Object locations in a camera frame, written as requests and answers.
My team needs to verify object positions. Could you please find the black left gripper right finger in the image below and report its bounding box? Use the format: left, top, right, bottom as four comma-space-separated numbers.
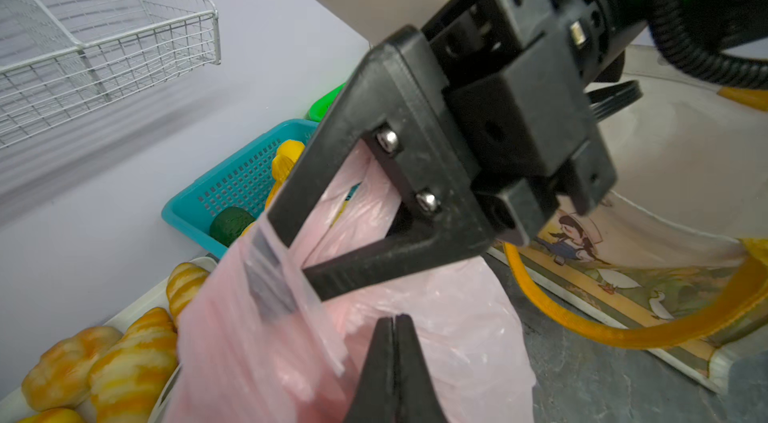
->
394, 314, 447, 423

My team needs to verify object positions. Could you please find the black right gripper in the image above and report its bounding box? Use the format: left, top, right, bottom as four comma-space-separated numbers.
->
268, 0, 643, 301

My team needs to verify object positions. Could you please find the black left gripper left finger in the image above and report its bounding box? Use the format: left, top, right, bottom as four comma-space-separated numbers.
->
343, 317, 396, 423

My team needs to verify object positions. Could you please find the pink plastic grocery bag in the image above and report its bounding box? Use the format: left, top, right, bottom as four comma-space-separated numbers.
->
164, 144, 536, 422

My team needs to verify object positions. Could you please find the white canvas tote bag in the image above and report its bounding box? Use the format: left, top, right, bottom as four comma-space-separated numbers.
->
493, 46, 767, 394

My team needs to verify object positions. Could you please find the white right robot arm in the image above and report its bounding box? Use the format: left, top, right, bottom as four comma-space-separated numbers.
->
267, 0, 767, 301

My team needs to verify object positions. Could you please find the green plastic basket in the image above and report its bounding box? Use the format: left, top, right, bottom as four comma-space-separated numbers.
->
306, 83, 346, 123

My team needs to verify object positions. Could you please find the loose yellow banana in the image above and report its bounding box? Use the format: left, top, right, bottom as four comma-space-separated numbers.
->
265, 140, 305, 208

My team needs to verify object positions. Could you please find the teal plastic basket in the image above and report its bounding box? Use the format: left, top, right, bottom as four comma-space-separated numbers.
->
161, 119, 318, 258

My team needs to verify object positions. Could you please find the dark green avocado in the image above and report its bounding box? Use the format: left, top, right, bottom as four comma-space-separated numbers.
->
209, 207, 255, 247

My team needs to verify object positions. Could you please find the striped croissant bread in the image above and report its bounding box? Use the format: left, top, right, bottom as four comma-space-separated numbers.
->
88, 307, 178, 422
166, 262, 210, 325
17, 408, 84, 423

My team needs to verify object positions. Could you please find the round bread roll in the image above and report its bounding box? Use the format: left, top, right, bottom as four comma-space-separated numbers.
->
21, 326, 123, 412

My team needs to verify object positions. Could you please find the white wire wall basket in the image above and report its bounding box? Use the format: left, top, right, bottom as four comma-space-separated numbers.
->
1, 0, 221, 148

